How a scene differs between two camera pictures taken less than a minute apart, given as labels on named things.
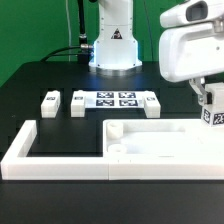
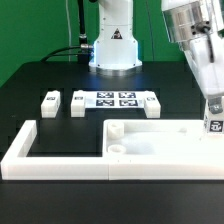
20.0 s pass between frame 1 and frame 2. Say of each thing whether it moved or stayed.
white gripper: moved
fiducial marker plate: stayed
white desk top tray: stayed
